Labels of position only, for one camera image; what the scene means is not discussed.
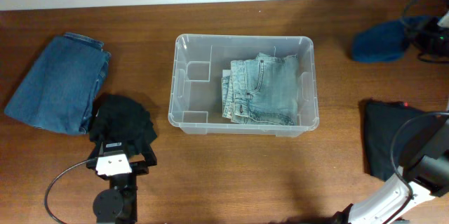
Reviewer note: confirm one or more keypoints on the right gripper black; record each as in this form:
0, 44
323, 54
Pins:
418, 35

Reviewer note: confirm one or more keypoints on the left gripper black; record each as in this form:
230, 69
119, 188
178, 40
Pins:
140, 168

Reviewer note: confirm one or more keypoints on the navy blue garment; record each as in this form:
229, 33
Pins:
385, 42

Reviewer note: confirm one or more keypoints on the light blue jeans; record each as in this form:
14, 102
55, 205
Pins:
261, 91

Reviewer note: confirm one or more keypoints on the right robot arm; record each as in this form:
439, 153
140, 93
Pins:
405, 147

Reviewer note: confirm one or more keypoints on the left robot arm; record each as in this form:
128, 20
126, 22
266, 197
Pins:
119, 203

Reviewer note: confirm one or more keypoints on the black crumpled garment left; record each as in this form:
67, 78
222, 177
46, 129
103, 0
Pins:
122, 120

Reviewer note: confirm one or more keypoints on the clear plastic storage bin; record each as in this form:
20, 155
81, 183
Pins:
196, 92

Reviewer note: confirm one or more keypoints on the black folded shirt right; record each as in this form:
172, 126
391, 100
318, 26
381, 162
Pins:
380, 123

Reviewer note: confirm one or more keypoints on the folded dark blue jeans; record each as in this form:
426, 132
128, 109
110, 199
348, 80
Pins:
57, 93

